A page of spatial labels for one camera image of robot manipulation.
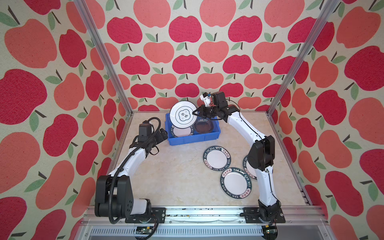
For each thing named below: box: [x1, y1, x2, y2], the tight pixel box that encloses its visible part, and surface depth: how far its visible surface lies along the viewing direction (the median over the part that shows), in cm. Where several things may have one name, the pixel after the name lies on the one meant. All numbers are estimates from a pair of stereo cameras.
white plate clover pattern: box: [169, 101, 198, 129], surface depth 90 cm
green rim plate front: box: [220, 167, 252, 199], surface depth 88 cm
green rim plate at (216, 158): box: [202, 145, 232, 172], surface depth 97 cm
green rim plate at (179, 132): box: [170, 125, 194, 138], surface depth 107 cm
